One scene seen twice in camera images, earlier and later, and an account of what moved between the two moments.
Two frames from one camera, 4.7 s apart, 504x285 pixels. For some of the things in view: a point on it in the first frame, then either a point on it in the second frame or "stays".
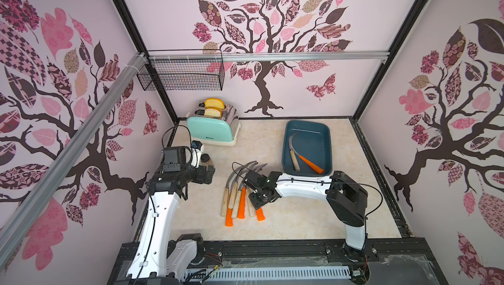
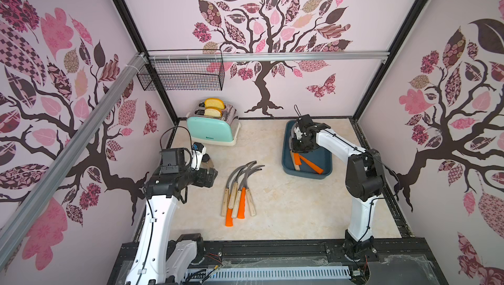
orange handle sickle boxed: [319, 170] stays
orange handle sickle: [260, 212] to [297, 159]
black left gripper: [201, 169] stays
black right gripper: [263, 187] to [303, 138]
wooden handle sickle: [293, 153] stays
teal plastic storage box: [307, 148] stays
